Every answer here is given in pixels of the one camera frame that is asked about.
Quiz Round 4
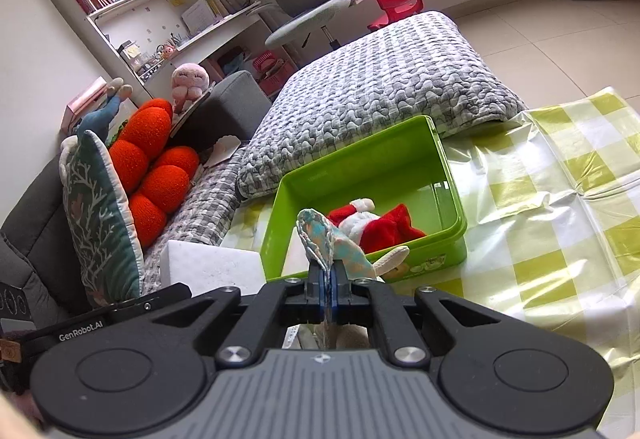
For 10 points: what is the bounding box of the green grey towel cloth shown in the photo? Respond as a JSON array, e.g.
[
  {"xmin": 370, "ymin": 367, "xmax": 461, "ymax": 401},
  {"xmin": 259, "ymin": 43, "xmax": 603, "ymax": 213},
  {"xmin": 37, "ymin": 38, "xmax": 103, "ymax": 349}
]
[{"xmin": 295, "ymin": 208, "xmax": 376, "ymax": 280}]

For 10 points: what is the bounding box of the red white santa plush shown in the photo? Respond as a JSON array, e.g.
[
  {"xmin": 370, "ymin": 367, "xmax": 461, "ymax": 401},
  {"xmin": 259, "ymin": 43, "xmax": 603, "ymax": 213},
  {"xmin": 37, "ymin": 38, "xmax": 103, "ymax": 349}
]
[{"xmin": 328, "ymin": 198, "xmax": 426, "ymax": 254}]

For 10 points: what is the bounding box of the pink bunny plush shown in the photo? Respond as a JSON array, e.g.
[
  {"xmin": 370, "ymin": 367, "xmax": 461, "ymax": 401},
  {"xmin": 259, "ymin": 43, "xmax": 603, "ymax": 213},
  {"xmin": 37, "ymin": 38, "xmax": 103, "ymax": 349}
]
[{"xmin": 314, "ymin": 241, "xmax": 409, "ymax": 350}]

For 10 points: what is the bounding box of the white foam sheet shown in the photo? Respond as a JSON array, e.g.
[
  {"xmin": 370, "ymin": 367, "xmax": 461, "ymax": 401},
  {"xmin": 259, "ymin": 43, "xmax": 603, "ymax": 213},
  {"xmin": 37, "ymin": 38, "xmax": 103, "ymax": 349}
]
[{"xmin": 160, "ymin": 240, "xmax": 266, "ymax": 296}]

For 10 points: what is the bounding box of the green plastic box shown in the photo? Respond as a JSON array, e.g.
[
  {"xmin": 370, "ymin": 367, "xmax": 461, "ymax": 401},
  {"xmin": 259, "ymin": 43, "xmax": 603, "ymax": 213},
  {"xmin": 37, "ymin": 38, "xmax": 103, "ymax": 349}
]
[{"xmin": 260, "ymin": 115, "xmax": 468, "ymax": 282}]

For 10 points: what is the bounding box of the white paper scrap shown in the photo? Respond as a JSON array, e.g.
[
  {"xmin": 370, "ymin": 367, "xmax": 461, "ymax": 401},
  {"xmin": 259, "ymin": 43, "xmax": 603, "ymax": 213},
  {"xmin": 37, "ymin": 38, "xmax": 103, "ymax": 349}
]
[{"xmin": 203, "ymin": 136, "xmax": 242, "ymax": 168}]

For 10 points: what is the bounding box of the orange segmented plush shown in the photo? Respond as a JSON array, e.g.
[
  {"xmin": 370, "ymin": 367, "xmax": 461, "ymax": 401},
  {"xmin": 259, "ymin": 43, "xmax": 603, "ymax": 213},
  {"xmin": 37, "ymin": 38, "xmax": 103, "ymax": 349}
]
[{"xmin": 108, "ymin": 99, "xmax": 200, "ymax": 249}]

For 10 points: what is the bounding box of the red storage basket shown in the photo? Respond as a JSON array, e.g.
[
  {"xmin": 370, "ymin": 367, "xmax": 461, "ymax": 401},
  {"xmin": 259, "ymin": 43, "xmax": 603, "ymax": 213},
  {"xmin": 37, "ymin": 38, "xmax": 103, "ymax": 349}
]
[{"xmin": 252, "ymin": 50, "xmax": 295, "ymax": 96}]

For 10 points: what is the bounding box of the green tree pattern pillow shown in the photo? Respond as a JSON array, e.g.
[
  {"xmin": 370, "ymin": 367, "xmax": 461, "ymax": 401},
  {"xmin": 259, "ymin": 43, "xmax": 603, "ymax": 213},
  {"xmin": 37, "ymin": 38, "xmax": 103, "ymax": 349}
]
[{"xmin": 58, "ymin": 130, "xmax": 143, "ymax": 307}]

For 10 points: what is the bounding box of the green yellow checkered sheet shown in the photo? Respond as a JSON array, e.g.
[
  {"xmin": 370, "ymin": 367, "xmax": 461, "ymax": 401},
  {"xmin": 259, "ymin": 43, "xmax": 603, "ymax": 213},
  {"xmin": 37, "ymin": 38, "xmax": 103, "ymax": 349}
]
[{"xmin": 224, "ymin": 89, "xmax": 639, "ymax": 438}]

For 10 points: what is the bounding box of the grey patterned quilt cushion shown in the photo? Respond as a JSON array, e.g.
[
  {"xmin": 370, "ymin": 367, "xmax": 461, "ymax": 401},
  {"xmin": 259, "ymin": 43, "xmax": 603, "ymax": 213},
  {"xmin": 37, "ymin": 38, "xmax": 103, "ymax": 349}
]
[{"xmin": 236, "ymin": 11, "xmax": 526, "ymax": 199}]

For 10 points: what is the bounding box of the pink octopus plush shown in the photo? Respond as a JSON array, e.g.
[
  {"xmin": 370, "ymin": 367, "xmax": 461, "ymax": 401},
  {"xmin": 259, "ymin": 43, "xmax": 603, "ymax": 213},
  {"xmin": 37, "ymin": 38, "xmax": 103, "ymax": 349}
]
[{"xmin": 171, "ymin": 63, "xmax": 209, "ymax": 114}]

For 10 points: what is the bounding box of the blue plush doll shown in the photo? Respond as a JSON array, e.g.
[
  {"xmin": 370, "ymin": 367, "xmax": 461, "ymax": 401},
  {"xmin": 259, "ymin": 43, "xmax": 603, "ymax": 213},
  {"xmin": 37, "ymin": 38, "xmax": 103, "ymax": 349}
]
[{"xmin": 75, "ymin": 77, "xmax": 132, "ymax": 143}]

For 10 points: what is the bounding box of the pink box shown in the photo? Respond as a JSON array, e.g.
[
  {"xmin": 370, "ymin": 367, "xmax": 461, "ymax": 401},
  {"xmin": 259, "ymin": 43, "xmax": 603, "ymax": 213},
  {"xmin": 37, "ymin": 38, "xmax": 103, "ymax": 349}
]
[{"xmin": 60, "ymin": 77, "xmax": 107, "ymax": 136}]

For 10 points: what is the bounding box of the white bookshelf desk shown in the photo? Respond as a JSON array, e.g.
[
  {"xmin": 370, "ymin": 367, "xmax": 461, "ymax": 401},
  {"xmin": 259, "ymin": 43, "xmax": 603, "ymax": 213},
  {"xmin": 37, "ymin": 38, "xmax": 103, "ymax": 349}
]
[{"xmin": 29, "ymin": 0, "xmax": 302, "ymax": 106}]

